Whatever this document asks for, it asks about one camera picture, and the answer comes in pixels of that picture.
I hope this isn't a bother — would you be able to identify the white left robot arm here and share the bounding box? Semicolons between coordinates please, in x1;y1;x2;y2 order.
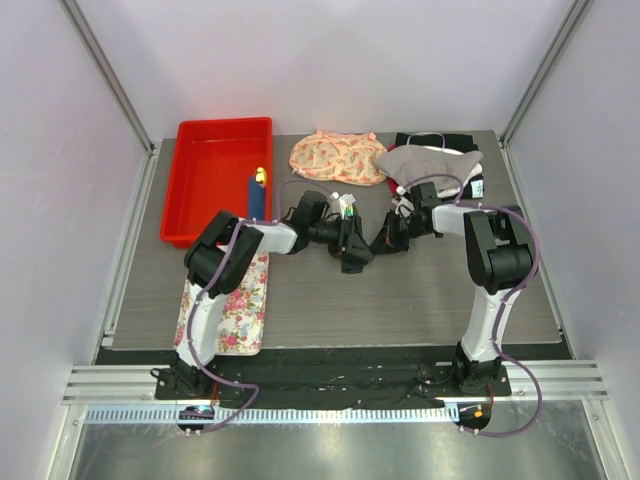
171;191;374;399

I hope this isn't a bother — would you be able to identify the dark navy paper napkin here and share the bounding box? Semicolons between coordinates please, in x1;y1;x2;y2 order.
340;251;367;274

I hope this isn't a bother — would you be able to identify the red plastic bin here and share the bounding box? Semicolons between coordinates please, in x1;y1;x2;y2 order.
159;117;273;249

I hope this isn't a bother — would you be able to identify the grey cloth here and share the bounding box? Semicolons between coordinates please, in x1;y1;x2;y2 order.
373;145;483;193

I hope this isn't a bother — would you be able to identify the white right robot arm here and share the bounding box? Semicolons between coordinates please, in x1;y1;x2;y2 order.
369;175;540;395

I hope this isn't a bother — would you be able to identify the orange patterned cloth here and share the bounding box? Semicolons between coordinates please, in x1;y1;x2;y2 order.
289;130;387;186

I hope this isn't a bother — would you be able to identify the white cloth with print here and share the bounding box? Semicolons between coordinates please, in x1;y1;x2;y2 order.
438;164;485;200

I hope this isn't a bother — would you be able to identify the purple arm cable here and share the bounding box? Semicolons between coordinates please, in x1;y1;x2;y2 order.
404;172;546;440
184;179;341;434

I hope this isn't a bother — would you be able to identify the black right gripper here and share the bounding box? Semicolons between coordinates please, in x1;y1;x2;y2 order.
371;210;429;256

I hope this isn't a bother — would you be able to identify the black cloth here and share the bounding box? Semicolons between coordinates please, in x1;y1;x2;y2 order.
394;132;479;153

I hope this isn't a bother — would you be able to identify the white slotted cable duct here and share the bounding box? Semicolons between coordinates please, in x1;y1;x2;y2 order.
85;403;459;425

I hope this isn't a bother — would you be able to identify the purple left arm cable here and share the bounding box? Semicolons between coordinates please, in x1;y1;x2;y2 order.
184;179;341;434

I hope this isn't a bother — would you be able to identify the floral rectangular tray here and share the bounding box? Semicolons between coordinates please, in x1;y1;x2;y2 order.
174;253;269;356

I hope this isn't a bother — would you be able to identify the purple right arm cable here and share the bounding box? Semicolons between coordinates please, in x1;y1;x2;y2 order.
404;172;546;440

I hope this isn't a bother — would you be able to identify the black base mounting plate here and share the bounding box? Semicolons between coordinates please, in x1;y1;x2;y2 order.
96;346;512;410

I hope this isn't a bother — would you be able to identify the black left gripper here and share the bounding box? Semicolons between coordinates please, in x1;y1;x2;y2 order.
308;215;372;261

